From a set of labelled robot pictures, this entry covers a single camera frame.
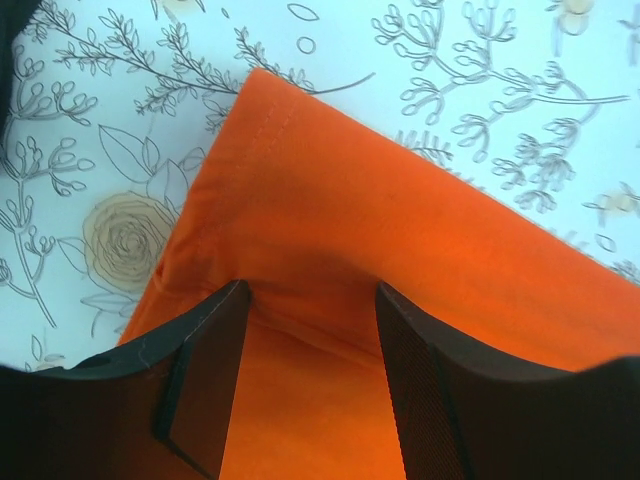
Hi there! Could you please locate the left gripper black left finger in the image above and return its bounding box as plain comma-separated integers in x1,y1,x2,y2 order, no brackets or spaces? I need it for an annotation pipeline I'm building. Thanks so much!
1,281,251,479

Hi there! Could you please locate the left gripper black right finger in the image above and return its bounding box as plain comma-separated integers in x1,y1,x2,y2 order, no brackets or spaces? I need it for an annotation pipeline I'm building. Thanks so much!
375,284,639,480

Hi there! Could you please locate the orange t-shirt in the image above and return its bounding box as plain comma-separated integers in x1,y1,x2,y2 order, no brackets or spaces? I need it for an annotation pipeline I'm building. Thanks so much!
122,69,639,479

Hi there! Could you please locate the floral patterned table mat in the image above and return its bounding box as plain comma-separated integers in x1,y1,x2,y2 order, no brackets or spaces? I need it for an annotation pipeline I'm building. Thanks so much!
1,1,639,372

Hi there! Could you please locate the folded black t-shirt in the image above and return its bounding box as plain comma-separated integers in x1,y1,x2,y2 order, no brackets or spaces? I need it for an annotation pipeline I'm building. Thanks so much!
0,0,42,134

